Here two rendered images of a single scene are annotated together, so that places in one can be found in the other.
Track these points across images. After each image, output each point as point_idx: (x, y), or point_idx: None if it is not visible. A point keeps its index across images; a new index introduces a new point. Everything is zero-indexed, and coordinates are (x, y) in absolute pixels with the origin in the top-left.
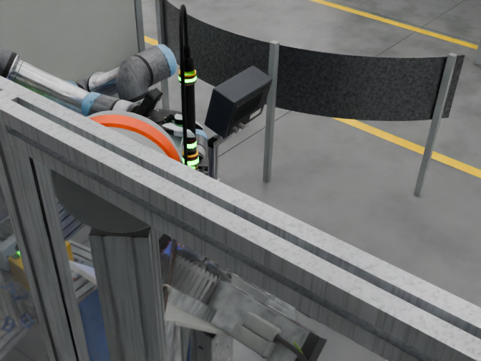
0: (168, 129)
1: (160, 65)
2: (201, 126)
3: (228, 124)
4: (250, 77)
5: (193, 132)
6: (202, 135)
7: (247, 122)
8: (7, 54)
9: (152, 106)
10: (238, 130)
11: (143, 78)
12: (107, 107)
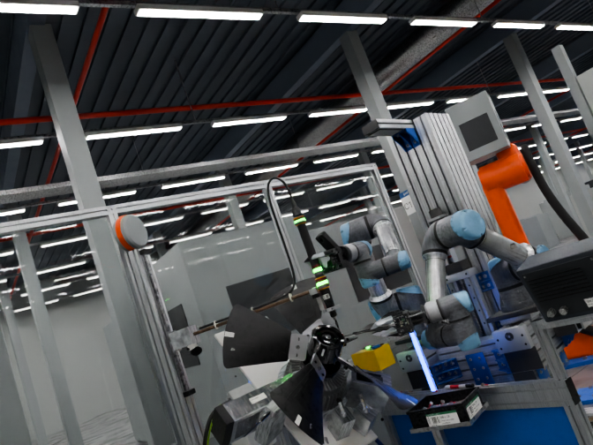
0: None
1: (444, 226)
2: (311, 257)
3: (534, 302)
4: (575, 246)
5: (310, 260)
6: (454, 295)
7: (591, 312)
8: (376, 220)
9: (325, 244)
10: (553, 313)
11: (428, 237)
12: None
